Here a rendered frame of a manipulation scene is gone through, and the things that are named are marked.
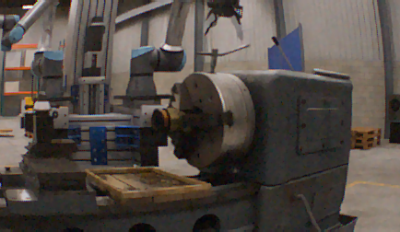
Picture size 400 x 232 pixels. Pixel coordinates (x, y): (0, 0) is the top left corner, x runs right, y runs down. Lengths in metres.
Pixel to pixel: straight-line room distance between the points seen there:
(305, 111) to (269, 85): 0.20
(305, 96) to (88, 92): 1.04
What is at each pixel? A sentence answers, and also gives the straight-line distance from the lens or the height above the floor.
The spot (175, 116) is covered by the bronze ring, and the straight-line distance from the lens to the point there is 1.33.
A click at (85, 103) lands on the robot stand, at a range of 1.95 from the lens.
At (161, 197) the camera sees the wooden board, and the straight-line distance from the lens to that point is 1.17.
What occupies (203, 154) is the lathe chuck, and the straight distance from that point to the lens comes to 1.39.
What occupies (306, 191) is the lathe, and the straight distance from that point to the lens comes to 1.56.
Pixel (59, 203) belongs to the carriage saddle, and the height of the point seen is 0.89.
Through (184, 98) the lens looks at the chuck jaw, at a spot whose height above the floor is 1.15.
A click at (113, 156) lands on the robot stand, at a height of 0.89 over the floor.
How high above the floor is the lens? 1.17
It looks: 3 degrees down
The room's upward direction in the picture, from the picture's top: 1 degrees clockwise
